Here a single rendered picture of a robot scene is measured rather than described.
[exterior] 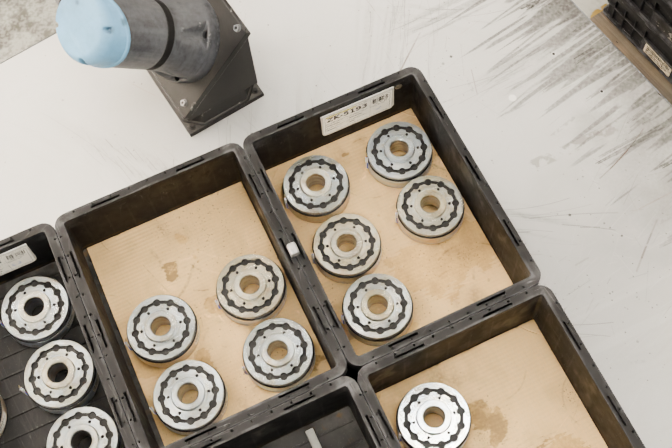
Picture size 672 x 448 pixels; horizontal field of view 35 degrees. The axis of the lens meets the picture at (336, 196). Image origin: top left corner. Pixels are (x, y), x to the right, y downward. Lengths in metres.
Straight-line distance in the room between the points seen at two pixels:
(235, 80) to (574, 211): 0.61
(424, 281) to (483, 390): 0.19
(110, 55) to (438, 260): 0.59
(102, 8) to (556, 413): 0.89
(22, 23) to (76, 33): 1.32
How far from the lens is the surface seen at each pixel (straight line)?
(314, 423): 1.56
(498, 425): 1.56
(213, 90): 1.84
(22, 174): 1.95
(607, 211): 1.84
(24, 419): 1.65
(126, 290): 1.67
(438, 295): 1.62
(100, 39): 1.67
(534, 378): 1.59
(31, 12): 3.04
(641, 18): 2.60
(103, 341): 1.54
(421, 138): 1.69
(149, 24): 1.72
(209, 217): 1.69
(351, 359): 1.48
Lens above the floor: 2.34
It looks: 64 degrees down
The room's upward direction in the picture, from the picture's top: 6 degrees counter-clockwise
